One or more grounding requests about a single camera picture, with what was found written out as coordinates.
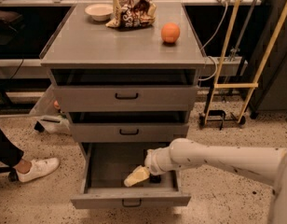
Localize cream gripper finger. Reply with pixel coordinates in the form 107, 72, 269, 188
124, 165, 150, 187

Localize black rxbar chocolate bar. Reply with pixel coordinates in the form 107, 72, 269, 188
149, 175, 161, 184

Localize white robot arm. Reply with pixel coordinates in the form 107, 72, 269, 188
124, 138, 287, 224

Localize grey bottom drawer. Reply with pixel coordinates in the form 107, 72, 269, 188
71, 143, 191, 209

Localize grey drawer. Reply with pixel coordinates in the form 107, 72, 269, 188
53, 86, 197, 112
70, 123, 189, 143
71, 143, 191, 209

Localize grey middle drawer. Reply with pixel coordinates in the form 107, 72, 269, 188
70, 123, 189, 143

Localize grey drawer cabinet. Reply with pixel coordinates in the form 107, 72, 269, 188
39, 2, 207, 161

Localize grey top drawer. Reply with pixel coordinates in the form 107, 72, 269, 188
53, 86, 197, 112

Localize yellow hand truck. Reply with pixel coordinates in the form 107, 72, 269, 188
198, 0, 287, 131

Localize white sneaker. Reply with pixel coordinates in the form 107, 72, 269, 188
17, 158, 60, 183

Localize clear plastic bag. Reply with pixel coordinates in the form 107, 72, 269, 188
29, 86, 71, 135

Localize black trouser leg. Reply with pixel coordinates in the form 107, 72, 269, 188
0, 129, 24, 167

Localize orange fruit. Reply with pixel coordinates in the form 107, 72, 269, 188
161, 22, 180, 44

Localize brown chip bag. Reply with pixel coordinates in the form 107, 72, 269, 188
106, 0, 157, 29

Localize white bowl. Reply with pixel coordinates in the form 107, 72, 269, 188
85, 4, 113, 21

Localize white cable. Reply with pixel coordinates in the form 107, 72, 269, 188
198, 2, 229, 82

